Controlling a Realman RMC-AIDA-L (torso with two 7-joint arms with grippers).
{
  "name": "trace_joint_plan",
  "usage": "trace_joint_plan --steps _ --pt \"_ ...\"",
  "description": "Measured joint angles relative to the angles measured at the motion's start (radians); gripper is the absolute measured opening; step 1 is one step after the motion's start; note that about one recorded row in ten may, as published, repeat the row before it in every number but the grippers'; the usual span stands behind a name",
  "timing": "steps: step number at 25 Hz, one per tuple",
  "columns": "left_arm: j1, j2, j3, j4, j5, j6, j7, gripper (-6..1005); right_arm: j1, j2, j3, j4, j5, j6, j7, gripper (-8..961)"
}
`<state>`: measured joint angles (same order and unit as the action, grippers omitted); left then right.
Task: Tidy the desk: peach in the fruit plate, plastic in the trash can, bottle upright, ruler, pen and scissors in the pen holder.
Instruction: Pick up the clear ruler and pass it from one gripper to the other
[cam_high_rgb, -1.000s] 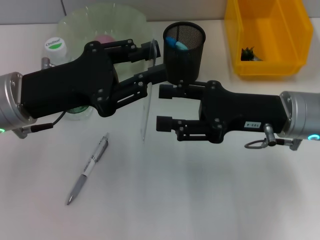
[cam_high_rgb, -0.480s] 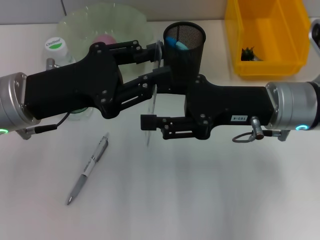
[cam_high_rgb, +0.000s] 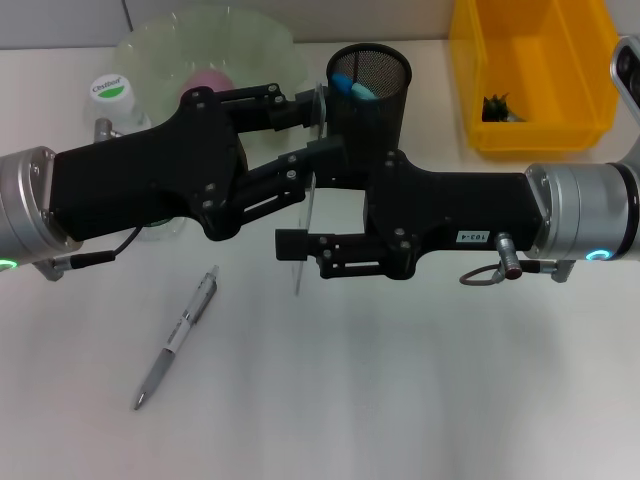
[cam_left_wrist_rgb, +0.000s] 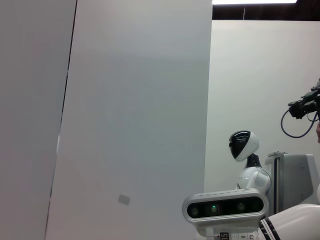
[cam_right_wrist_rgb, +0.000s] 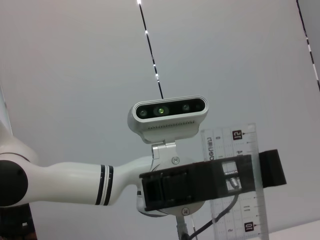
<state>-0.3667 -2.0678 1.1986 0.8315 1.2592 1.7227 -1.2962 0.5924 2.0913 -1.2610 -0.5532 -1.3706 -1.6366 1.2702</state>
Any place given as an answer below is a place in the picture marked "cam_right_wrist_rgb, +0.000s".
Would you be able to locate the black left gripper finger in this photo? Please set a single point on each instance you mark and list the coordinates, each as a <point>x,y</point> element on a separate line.
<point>212,177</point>
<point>272,167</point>

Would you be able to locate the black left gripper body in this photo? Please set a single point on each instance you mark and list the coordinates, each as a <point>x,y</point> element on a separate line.
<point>172,186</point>

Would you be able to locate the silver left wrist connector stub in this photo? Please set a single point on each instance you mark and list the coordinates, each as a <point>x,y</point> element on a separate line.
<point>182,227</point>

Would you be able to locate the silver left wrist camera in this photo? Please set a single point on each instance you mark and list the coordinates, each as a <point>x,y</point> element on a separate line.
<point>170,120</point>

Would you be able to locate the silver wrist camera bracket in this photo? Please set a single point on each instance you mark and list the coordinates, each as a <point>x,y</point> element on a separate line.
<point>165,156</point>

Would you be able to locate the transparent plastic ruler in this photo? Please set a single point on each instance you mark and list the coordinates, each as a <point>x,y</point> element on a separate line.
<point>225,142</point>

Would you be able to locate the dark robot torso base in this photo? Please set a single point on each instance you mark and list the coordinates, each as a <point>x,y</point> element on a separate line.
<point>15,225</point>

